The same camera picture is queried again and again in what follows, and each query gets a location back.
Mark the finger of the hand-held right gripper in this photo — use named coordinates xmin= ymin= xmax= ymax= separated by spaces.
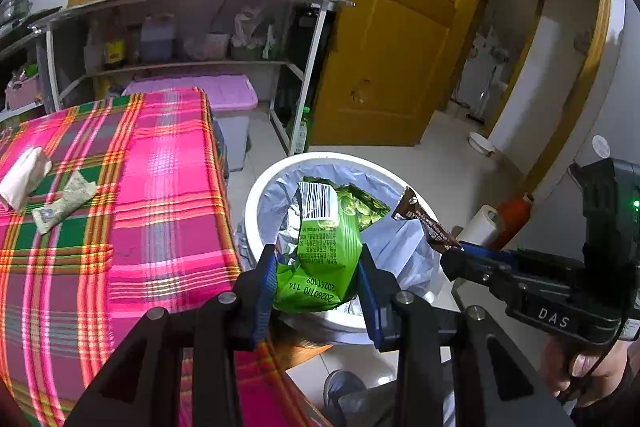
xmin=457 ymin=241 xmax=521 ymax=269
xmin=440 ymin=249 xmax=518 ymax=304

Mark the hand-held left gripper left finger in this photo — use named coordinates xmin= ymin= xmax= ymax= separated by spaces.
xmin=65 ymin=244 xmax=278 ymax=427

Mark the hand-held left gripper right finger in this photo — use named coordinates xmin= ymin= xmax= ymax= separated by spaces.
xmin=357 ymin=244 xmax=571 ymax=427

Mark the brown snack wrapper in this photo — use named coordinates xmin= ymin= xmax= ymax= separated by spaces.
xmin=391 ymin=187 xmax=463 ymax=254

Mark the green snack packet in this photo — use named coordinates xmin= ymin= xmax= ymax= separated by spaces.
xmin=272 ymin=177 xmax=391 ymax=313

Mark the pale blue bin bag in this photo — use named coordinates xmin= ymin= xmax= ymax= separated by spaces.
xmin=235 ymin=164 xmax=441 ymax=308

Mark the white round bin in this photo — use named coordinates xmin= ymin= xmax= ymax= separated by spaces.
xmin=244 ymin=151 xmax=443 ymax=333

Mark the person's right hand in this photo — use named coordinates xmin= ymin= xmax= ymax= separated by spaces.
xmin=542 ymin=334 xmax=632 ymax=408

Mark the white paper roll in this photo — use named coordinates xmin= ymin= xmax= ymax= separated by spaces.
xmin=457 ymin=205 xmax=501 ymax=248

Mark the orange bottle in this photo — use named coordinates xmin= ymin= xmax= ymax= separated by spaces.
xmin=495 ymin=193 xmax=533 ymax=248

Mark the grey shoe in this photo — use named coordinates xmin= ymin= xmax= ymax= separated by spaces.
xmin=323 ymin=369 xmax=368 ymax=427

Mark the white bowl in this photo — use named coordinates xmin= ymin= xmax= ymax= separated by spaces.
xmin=468 ymin=132 xmax=496 ymax=156

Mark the pink plaid tablecloth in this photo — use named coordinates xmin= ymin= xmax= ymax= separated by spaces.
xmin=0 ymin=87 xmax=331 ymax=427

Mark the green plastic bottle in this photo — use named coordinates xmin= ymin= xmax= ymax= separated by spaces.
xmin=291 ymin=107 xmax=313 ymax=155

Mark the white appliance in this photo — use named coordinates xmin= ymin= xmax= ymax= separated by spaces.
xmin=457 ymin=27 xmax=511 ymax=118

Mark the pink lidded storage box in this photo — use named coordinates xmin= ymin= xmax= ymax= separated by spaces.
xmin=122 ymin=76 xmax=259 ymax=172

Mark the crumpled paper wrapper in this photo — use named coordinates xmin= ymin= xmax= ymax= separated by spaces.
xmin=32 ymin=170 xmax=98 ymax=235

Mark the yellow wooden door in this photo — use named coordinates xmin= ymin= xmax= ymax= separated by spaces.
xmin=310 ymin=0 xmax=496 ymax=148

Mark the white tissue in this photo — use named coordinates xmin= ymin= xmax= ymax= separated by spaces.
xmin=0 ymin=147 xmax=52 ymax=212

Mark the white plastic bag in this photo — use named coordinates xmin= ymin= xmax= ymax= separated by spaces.
xmin=232 ymin=4 xmax=276 ymax=60

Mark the blue plastic jug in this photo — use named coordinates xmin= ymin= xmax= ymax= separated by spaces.
xmin=140 ymin=16 xmax=176 ymax=62

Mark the yellow labelled bottle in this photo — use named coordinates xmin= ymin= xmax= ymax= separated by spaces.
xmin=104 ymin=38 xmax=126 ymax=68

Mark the pink basket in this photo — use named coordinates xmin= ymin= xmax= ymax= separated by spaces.
xmin=5 ymin=74 xmax=43 ymax=110

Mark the black stove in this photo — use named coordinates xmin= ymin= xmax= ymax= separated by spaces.
xmin=0 ymin=7 xmax=63 ymax=38

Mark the steel pot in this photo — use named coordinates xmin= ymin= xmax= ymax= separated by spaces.
xmin=0 ymin=0 xmax=31 ymax=28

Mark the yellow door frame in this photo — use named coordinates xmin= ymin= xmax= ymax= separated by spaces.
xmin=487 ymin=0 xmax=613 ymax=208

